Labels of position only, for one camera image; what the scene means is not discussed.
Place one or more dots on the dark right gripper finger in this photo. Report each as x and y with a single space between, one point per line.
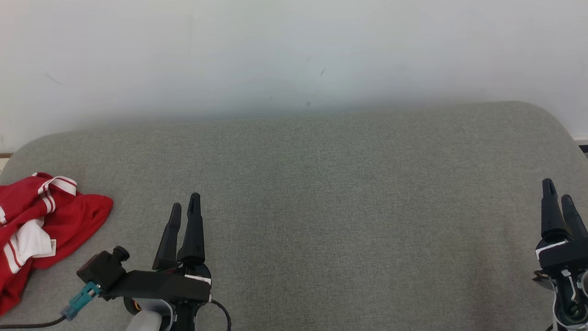
576 223
551 216

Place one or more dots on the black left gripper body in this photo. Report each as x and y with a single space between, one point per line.
161 285

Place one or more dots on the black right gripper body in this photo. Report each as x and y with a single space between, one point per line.
565 257

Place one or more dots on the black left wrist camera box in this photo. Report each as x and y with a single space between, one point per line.
103 269

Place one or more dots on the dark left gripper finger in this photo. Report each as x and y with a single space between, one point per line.
169 239
194 234

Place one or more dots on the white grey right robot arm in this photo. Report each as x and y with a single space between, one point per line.
569 308

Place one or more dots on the grey fabric sofa cushion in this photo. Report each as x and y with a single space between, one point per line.
330 193

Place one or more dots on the red white basketball jersey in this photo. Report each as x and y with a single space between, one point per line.
73 216

